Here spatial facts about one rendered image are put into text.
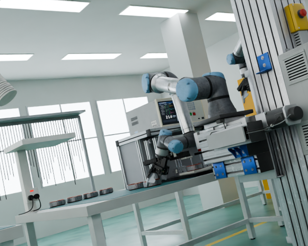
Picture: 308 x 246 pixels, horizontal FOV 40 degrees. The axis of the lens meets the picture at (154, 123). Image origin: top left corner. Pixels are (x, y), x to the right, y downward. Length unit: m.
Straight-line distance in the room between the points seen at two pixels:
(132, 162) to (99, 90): 7.34
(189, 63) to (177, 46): 0.41
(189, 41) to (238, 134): 5.46
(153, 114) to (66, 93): 6.98
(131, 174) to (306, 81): 1.59
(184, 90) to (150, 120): 0.94
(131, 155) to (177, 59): 4.41
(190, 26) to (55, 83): 3.74
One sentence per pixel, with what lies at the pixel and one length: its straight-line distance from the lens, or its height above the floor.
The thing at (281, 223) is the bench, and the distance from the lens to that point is 4.61.
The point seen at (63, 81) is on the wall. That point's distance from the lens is 9.96.
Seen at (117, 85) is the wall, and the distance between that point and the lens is 10.64.
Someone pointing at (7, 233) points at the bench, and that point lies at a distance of 1.87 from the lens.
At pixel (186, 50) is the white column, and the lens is 7.17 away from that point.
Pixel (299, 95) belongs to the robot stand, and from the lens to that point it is 1.98.
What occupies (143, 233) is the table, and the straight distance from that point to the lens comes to 4.89.
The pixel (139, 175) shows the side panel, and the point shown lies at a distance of 3.04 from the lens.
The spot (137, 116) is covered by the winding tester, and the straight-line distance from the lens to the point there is 3.16.
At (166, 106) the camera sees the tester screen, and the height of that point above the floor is 1.26.
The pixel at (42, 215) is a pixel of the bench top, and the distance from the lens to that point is 2.60.
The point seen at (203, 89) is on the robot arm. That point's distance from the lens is 2.15.
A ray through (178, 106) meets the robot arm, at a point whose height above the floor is 1.18.
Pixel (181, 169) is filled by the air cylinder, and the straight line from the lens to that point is 2.98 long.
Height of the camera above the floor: 0.85
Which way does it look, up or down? 6 degrees up
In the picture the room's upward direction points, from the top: 13 degrees counter-clockwise
